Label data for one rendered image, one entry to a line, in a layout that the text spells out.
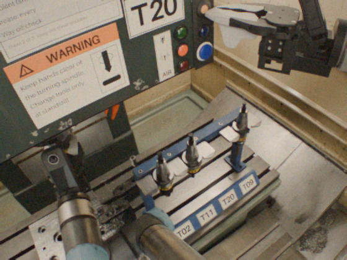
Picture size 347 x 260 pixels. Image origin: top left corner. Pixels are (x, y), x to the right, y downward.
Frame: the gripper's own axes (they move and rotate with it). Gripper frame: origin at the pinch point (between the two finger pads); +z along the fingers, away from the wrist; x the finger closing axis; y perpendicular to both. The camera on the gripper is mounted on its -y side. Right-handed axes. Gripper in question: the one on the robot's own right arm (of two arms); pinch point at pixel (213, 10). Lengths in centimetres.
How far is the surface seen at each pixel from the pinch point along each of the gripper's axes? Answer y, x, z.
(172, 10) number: -1.5, -5.2, 4.7
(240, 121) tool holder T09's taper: 48, 25, -2
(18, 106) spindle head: 3.3, -27.2, 17.4
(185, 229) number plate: 80, -5, 7
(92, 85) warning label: 5.3, -18.1, 12.1
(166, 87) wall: 102, 95, 66
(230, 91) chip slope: 89, 90, 19
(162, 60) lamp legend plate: 6.3, -7.7, 6.1
